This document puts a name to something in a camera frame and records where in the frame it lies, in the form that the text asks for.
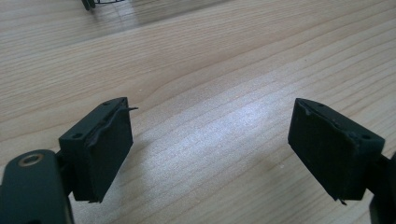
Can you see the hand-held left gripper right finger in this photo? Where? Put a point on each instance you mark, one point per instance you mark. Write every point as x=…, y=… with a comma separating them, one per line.
x=330, y=152

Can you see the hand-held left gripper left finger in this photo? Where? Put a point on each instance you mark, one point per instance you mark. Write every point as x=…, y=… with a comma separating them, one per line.
x=99, y=155

